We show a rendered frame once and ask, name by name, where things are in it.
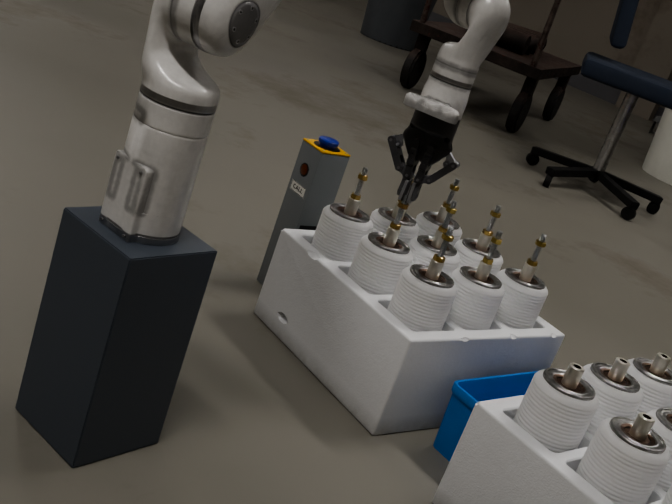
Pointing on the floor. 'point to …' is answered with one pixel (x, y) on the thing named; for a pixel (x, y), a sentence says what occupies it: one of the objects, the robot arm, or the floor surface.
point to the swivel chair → (631, 77)
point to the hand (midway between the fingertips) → (408, 190)
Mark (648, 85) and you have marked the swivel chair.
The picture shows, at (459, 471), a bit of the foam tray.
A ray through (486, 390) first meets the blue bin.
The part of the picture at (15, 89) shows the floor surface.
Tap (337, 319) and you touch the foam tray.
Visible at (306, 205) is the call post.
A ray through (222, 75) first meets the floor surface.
